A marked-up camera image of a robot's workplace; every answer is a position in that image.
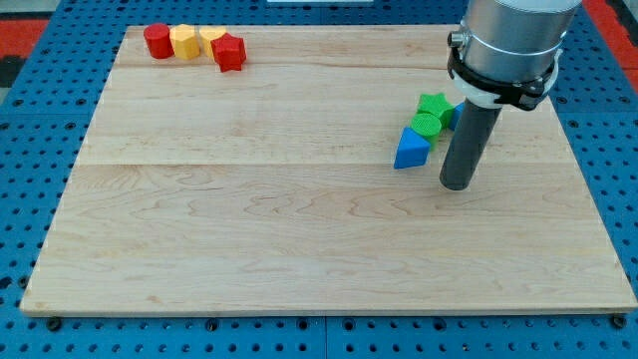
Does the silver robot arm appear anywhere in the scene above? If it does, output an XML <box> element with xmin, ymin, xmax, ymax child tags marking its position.
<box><xmin>460</xmin><ymin>0</ymin><xmax>581</xmax><ymax>83</ymax></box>

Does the wooden board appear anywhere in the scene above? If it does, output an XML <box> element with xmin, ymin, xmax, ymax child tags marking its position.
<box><xmin>20</xmin><ymin>26</ymin><xmax>637</xmax><ymax>317</ymax></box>

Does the blue triangle block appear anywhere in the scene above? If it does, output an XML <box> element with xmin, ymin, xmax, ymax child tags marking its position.
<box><xmin>394</xmin><ymin>128</ymin><xmax>431</xmax><ymax>170</ymax></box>

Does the green cylinder block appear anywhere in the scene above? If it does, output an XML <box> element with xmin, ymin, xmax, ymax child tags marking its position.
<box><xmin>410</xmin><ymin>113</ymin><xmax>442</xmax><ymax>152</ymax></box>

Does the green star block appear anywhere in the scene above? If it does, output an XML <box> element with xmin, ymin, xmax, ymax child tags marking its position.
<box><xmin>417</xmin><ymin>93</ymin><xmax>455</xmax><ymax>129</ymax></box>

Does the blue block behind rod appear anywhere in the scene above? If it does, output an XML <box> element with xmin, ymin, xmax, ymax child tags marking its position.
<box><xmin>448</xmin><ymin>103</ymin><xmax>465</xmax><ymax>131</ymax></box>

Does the red star block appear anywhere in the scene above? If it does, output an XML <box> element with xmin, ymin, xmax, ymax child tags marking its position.
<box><xmin>210</xmin><ymin>33</ymin><xmax>247</xmax><ymax>72</ymax></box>

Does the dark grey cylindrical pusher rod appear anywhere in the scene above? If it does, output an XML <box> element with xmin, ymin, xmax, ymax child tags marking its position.
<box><xmin>440</xmin><ymin>100</ymin><xmax>501</xmax><ymax>190</ymax></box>

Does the yellow heart block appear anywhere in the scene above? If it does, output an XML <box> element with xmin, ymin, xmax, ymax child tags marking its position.
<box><xmin>198</xmin><ymin>26</ymin><xmax>227</xmax><ymax>59</ymax></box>

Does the yellow hexagon block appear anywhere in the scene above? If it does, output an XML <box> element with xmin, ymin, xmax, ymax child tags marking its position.
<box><xmin>169</xmin><ymin>24</ymin><xmax>200</xmax><ymax>60</ymax></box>

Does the red cylinder block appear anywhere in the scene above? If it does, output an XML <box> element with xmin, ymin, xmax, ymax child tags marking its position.
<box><xmin>143</xmin><ymin>23</ymin><xmax>173</xmax><ymax>59</ymax></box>

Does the black and white clamp ring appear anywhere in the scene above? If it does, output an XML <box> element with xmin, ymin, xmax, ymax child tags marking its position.
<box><xmin>446</xmin><ymin>31</ymin><xmax>564</xmax><ymax>112</ymax></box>

